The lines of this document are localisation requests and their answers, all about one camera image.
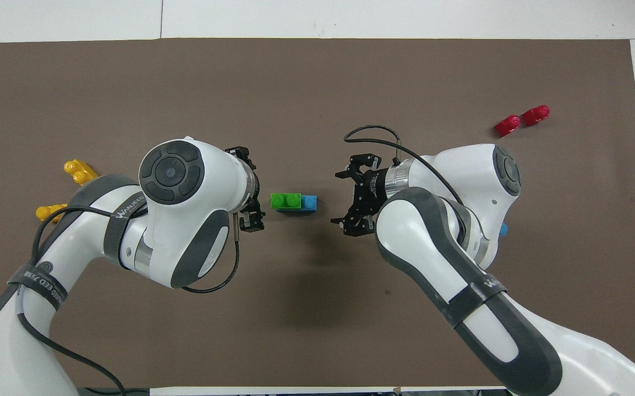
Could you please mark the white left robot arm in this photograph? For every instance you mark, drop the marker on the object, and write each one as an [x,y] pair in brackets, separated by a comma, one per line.
[185,220]

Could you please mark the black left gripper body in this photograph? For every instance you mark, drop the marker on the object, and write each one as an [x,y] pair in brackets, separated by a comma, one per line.
[259,190]

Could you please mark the blue three-stud toy block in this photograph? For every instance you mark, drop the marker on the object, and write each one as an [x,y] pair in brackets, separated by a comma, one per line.
[310,203]
[503,229]

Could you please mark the brown table mat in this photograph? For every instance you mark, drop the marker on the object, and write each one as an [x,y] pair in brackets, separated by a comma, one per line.
[317,82]

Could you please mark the red one-stud toy block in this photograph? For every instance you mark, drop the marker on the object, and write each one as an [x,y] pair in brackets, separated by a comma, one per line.
[508,126]
[535,115]

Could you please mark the yellow two-stud toy block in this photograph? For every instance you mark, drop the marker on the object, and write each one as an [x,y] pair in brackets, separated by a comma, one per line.
[50,212]
[78,171]

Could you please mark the green two-stud toy block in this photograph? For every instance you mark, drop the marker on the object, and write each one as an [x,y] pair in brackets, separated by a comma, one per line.
[285,201]

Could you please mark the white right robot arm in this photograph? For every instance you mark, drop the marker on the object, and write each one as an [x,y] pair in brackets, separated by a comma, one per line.
[460,181]

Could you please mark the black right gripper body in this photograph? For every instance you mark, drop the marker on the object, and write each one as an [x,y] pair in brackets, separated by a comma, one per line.
[371,192]

